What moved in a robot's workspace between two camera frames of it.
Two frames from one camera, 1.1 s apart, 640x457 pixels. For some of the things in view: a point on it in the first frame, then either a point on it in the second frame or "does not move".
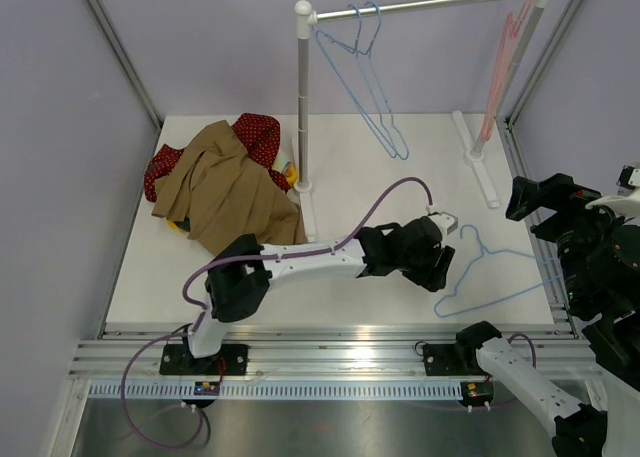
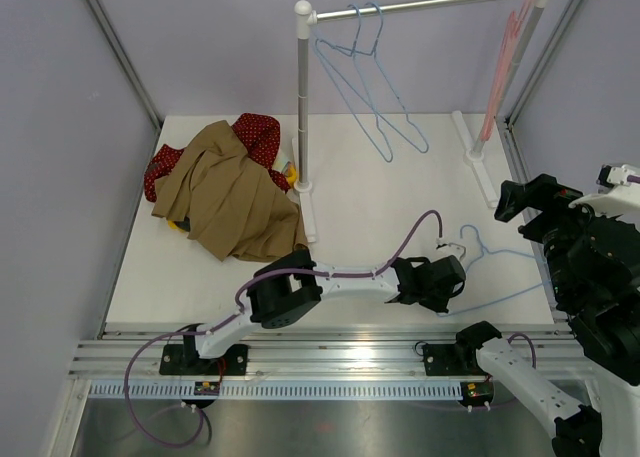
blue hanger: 391,134 -> 377,107
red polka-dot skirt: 262,138 does not move
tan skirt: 224,194 does not move
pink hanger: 506,58 does not move
